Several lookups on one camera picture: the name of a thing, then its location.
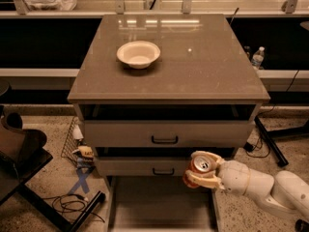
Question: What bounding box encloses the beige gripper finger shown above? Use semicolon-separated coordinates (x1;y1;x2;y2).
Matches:
191;151;224;165
184;170;224;189

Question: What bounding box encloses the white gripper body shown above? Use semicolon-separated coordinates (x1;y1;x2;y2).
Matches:
218;160;250;195

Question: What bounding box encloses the red coke can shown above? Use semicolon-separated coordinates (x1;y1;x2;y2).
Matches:
183;156;212;189

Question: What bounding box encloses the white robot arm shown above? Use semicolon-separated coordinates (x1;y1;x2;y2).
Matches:
183;151;309;219

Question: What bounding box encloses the grey cabinet with counter top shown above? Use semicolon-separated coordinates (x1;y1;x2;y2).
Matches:
67;14;271;179

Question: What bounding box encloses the open bottom drawer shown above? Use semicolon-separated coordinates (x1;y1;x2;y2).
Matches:
107;176;219;232

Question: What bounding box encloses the grey lower drawer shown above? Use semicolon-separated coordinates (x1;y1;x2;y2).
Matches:
95;157;191;176

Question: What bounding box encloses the grey drawer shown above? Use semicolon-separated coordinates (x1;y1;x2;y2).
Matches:
95;157;191;176
83;121;255;148

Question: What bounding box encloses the grey middle drawer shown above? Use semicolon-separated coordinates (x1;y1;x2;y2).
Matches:
83;121;255;148

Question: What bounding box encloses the black stand base right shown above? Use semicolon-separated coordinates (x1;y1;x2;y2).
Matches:
255;117;309;167

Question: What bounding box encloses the snack bag on floor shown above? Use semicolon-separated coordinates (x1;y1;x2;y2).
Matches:
72;145;94;168

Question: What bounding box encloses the white paper bowl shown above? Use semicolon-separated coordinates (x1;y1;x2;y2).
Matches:
117;41;160;70

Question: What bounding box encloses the clear water bottle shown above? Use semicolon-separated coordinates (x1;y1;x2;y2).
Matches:
251;46;265;69

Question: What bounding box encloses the blue tape cross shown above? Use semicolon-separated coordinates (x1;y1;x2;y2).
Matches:
69;167;94;194

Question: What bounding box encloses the dark brown chair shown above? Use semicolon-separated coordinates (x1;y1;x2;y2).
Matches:
0;111;52;205

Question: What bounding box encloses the wire mesh basket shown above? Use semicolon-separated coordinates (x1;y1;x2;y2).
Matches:
61;117;78;166

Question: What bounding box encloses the black floor cable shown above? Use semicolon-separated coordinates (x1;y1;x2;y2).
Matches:
42;193;106;224

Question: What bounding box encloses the black table leg frame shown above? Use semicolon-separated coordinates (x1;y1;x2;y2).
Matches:
17;185;105;232

